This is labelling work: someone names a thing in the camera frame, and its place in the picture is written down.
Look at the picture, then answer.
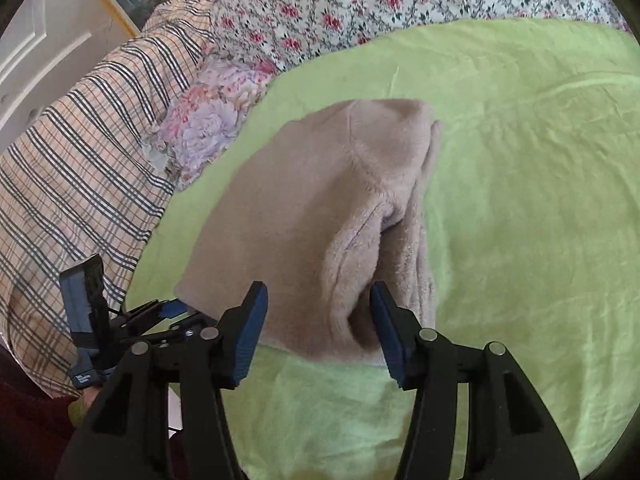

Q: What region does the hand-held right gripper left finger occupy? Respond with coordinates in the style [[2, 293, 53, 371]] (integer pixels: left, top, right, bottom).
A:
[[55, 281, 269, 480]]

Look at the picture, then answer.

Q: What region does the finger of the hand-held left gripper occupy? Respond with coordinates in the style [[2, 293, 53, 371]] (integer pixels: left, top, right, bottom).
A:
[[122, 299, 187, 322], [150, 317, 207, 343]]

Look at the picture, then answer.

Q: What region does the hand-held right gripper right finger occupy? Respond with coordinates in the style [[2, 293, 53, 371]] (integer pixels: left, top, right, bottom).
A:
[[369, 281, 581, 480]]

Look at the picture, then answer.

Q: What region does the beige knitted sweater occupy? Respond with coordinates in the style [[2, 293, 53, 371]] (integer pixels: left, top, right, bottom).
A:
[[175, 99, 443, 367]]

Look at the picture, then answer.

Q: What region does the plaid checked blanket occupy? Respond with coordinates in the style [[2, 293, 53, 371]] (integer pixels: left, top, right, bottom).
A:
[[0, 0, 218, 401]]

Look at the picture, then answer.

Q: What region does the dark red clothing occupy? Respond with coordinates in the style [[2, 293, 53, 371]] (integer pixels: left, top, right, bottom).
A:
[[0, 345, 91, 480]]

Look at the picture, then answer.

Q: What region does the purple pink floral cloth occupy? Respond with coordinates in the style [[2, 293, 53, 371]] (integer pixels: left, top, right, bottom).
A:
[[142, 55, 278, 191]]

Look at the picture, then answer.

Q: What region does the light green bed sheet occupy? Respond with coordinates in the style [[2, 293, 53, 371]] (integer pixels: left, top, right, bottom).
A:
[[70, 19, 640, 480]]

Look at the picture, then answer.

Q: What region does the white panel door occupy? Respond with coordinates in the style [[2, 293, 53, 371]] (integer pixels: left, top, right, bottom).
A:
[[0, 0, 126, 136]]

